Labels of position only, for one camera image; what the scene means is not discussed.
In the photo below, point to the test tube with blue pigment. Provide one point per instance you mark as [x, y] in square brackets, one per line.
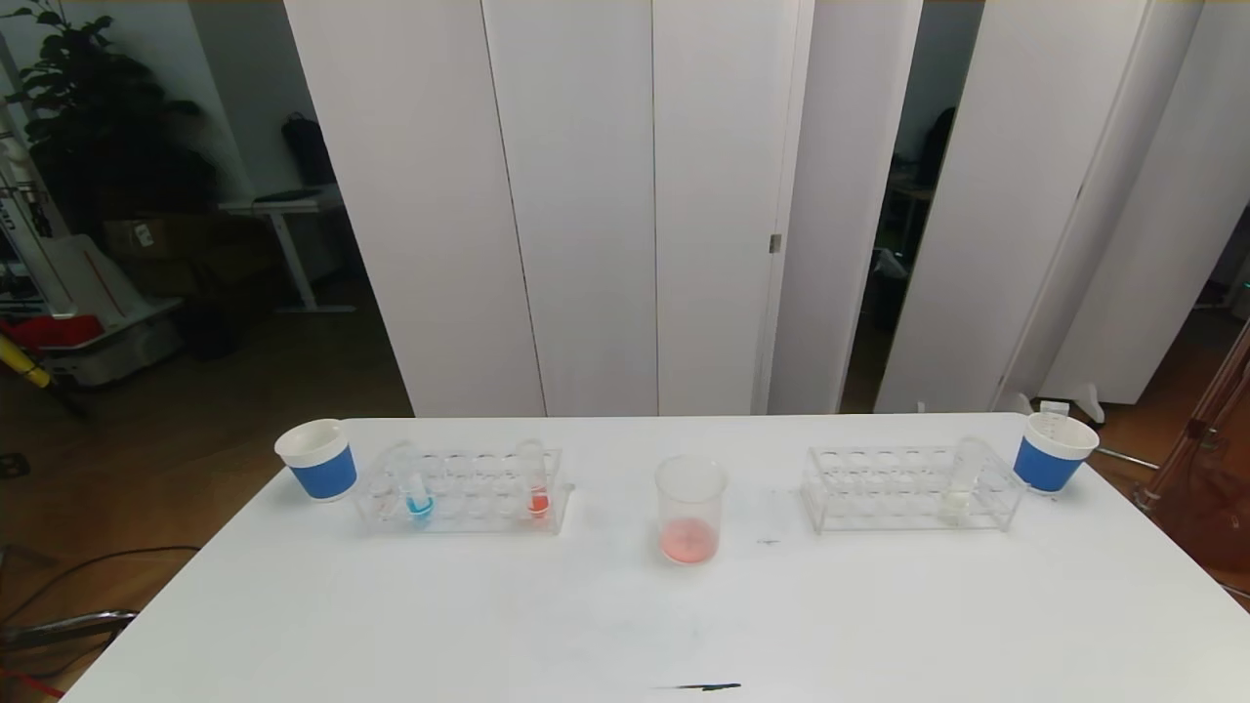
[420, 506]

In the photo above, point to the test tube with red pigment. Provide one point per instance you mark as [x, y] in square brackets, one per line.
[1055, 415]
[538, 503]

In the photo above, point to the clear acrylic test tube rack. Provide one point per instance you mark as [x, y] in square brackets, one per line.
[903, 488]
[479, 475]

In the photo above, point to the clear plastic beaker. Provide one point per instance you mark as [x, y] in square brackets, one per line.
[691, 542]

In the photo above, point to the test tube with pale yellow pigment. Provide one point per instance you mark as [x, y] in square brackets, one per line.
[957, 503]

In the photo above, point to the white partition panel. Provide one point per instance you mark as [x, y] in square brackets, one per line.
[718, 195]
[410, 195]
[1102, 195]
[1182, 244]
[840, 195]
[586, 195]
[1006, 195]

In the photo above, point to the paper cup with blue band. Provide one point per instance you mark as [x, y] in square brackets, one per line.
[322, 471]
[1045, 465]

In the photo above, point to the white standing desk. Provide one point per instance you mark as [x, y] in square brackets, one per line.
[283, 205]

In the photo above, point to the black backpack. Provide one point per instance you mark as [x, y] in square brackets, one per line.
[308, 151]

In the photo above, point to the white partition foot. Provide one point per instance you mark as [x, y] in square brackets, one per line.
[1082, 398]

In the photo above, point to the brown cardboard box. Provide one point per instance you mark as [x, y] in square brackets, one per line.
[146, 239]

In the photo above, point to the grey metal rod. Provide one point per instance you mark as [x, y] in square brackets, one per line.
[1128, 457]

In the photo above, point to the white machine base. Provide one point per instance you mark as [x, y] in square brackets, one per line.
[107, 293]

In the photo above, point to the dark green potted plant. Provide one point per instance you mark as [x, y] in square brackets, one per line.
[88, 117]

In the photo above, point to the yellow tool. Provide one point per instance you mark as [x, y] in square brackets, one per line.
[24, 363]

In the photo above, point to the brown metal stand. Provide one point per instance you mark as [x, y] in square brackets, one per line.
[1211, 517]

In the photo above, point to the metal chair leg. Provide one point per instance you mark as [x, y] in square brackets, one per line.
[78, 625]

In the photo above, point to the white machine column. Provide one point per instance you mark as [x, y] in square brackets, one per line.
[24, 215]

